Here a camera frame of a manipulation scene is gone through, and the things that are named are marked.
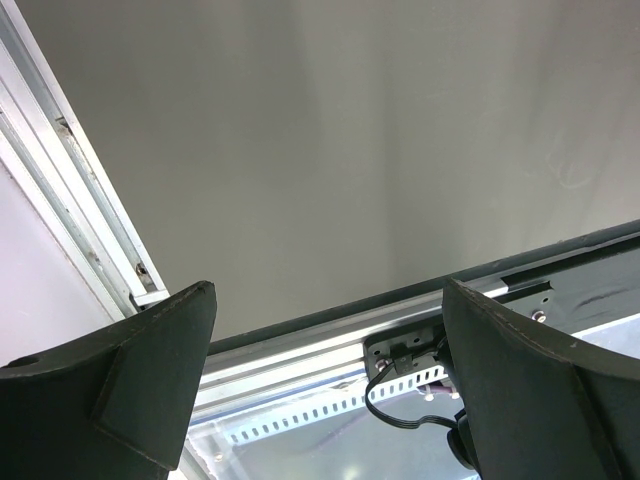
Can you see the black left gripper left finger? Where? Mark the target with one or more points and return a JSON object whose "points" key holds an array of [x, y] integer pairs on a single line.
{"points": [[113, 404]]}

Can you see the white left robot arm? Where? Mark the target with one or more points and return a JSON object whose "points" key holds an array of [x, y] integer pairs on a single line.
{"points": [[399, 415]]}

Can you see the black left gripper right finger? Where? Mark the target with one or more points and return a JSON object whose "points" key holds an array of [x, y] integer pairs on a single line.
{"points": [[540, 403]]}

